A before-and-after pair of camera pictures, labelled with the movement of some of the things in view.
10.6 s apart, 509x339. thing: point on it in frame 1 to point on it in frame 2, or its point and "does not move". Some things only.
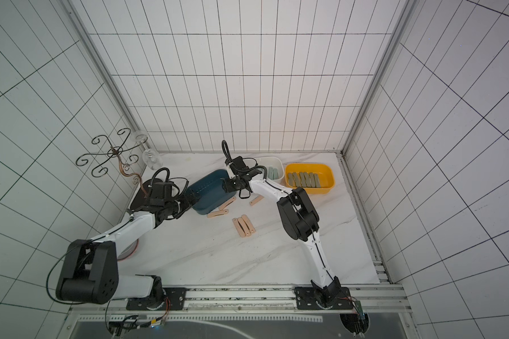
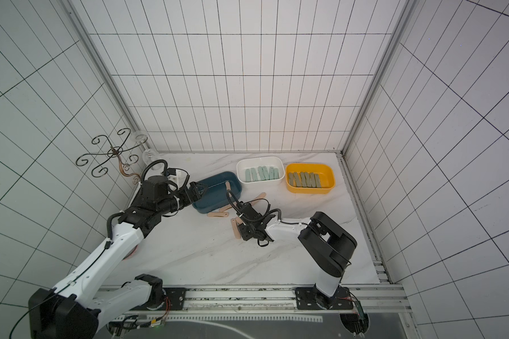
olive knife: (302, 179) does not move
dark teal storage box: (212, 191) does not move
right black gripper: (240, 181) to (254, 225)
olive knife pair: (312, 180) does not move
